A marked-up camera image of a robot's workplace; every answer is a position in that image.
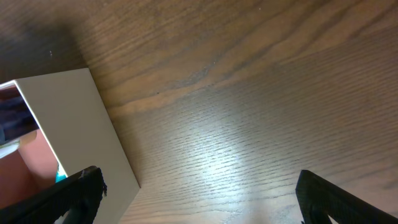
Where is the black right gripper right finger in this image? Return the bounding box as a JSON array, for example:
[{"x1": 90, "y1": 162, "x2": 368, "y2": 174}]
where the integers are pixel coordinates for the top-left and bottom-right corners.
[{"x1": 295, "y1": 170, "x2": 397, "y2": 224}]

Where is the white box with pink interior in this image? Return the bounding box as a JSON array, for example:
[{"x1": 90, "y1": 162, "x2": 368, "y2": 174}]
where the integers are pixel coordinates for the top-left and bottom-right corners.
[{"x1": 1, "y1": 68, "x2": 139, "y2": 224}]

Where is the white lotion tube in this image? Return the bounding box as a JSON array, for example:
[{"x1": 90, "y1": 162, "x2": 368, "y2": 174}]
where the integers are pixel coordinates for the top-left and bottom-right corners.
[{"x1": 0, "y1": 139, "x2": 21, "y2": 159}]

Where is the Colgate toothpaste tube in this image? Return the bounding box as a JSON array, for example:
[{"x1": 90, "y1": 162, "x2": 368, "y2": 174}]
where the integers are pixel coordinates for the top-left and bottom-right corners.
[{"x1": 55, "y1": 164, "x2": 67, "y2": 183}]

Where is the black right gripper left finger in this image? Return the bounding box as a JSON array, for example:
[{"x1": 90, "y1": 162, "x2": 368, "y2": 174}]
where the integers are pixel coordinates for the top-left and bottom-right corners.
[{"x1": 1, "y1": 166, "x2": 107, "y2": 224}]

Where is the clear hand sanitizer pump bottle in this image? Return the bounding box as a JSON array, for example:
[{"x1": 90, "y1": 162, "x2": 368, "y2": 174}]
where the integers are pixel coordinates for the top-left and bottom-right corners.
[{"x1": 1, "y1": 86, "x2": 39, "y2": 145}]

